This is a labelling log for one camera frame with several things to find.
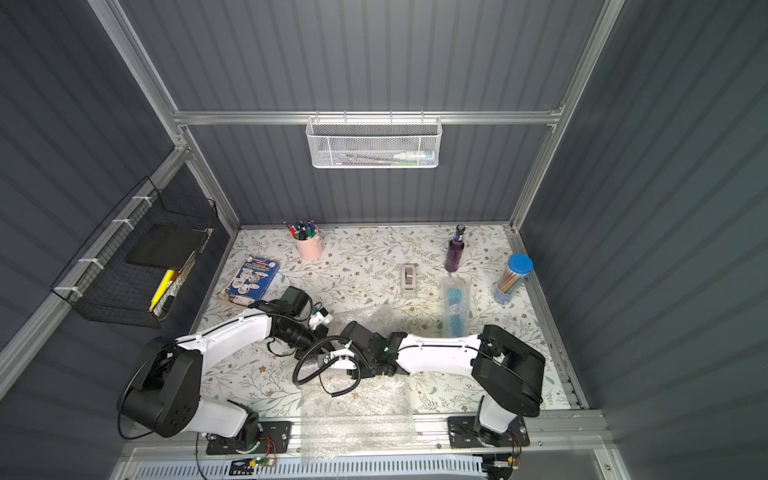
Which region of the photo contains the clear tape dispenser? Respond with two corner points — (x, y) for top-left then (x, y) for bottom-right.
(400, 263), (417, 298)

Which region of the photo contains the clear bubble wrap sheet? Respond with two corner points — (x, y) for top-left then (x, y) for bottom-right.
(300, 369), (416, 463)
(441, 276), (470, 338)

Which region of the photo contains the purple bottle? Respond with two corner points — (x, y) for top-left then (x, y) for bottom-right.
(444, 224), (466, 273)

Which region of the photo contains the blue glass bottle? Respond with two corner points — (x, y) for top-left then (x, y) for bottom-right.
(443, 286), (469, 337)

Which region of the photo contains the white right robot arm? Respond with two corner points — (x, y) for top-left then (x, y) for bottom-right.
(317, 322), (546, 446)

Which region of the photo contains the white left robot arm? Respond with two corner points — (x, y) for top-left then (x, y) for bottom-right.
(116, 287), (332, 448)

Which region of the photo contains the blue children's book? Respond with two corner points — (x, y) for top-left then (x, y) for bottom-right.
(225, 255), (280, 307)

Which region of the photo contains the pink pen holder cup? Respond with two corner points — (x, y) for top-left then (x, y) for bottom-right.
(295, 234), (324, 262)

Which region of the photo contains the yellow highlighter marker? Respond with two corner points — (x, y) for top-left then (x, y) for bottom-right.
(149, 270), (178, 311)

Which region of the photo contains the black notebook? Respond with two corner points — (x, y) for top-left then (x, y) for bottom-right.
(125, 224), (207, 271)

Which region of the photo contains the blue-lidded pencil tube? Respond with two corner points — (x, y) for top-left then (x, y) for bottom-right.
(493, 253), (534, 305)

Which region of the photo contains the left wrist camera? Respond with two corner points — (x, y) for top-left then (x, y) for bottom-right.
(308, 307), (333, 330)

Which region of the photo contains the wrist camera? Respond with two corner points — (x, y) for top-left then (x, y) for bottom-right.
(318, 350), (359, 371)
(308, 307), (333, 330)

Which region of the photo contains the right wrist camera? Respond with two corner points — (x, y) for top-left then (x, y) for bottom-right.
(318, 350), (359, 371)

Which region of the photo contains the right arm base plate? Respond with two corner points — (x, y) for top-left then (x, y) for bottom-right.
(447, 415), (530, 449)

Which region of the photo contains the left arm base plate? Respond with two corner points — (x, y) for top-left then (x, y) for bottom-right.
(205, 421), (293, 455)

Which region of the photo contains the black wire wall basket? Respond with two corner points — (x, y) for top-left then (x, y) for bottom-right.
(51, 181), (217, 328)

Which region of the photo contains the white wire mesh basket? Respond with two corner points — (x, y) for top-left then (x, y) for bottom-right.
(305, 116), (443, 169)

